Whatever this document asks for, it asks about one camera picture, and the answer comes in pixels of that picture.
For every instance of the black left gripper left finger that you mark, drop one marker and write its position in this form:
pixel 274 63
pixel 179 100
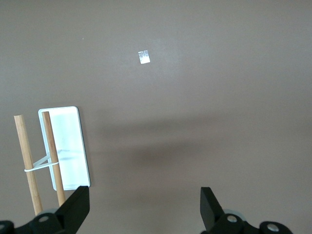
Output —
pixel 70 214

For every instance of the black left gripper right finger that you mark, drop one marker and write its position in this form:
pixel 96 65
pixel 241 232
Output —
pixel 214 219

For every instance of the white rubber band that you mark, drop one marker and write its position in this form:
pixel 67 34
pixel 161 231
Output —
pixel 40 167

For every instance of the brown wooden stick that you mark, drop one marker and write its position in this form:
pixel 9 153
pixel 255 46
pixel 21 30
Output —
pixel 24 146
pixel 51 141

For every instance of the white rectangular tray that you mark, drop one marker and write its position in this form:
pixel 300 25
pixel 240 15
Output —
pixel 70 136

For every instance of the small clear tape patch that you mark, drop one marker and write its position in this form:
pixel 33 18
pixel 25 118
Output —
pixel 143 57

